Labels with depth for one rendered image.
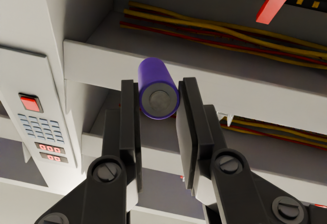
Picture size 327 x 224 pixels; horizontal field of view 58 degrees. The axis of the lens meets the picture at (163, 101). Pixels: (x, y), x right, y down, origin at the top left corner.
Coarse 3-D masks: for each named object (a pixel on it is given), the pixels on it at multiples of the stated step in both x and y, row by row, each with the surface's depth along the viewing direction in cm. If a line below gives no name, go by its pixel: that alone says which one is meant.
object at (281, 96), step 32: (96, 32) 39; (128, 32) 41; (160, 32) 39; (192, 32) 42; (224, 32) 40; (256, 32) 42; (64, 64) 31; (96, 64) 30; (128, 64) 30; (192, 64) 37; (224, 64) 38; (256, 64) 40; (288, 64) 42; (320, 64) 38; (224, 96) 31; (256, 96) 30; (288, 96) 30; (320, 96) 29; (320, 128) 31
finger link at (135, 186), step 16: (128, 80) 12; (128, 96) 12; (112, 112) 12; (128, 112) 11; (112, 128) 11; (128, 128) 10; (112, 144) 11; (128, 144) 10; (128, 160) 10; (128, 176) 10; (80, 192) 9; (128, 192) 10; (64, 208) 9; (80, 208) 9; (128, 208) 10
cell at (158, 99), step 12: (144, 60) 18; (156, 60) 17; (144, 72) 15; (156, 72) 14; (168, 72) 16; (144, 84) 13; (156, 84) 13; (168, 84) 13; (144, 96) 13; (156, 96) 12; (168, 96) 13; (144, 108) 13; (156, 108) 13; (168, 108) 13
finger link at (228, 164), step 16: (224, 160) 10; (240, 160) 10; (224, 176) 9; (240, 176) 9; (224, 192) 9; (240, 192) 9; (256, 192) 9; (208, 208) 11; (224, 208) 8; (240, 208) 8; (256, 208) 8
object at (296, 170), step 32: (96, 128) 51; (160, 128) 54; (224, 128) 57; (256, 128) 59; (288, 128) 56; (160, 160) 46; (256, 160) 51; (288, 160) 53; (320, 160) 54; (288, 192) 47; (320, 192) 46
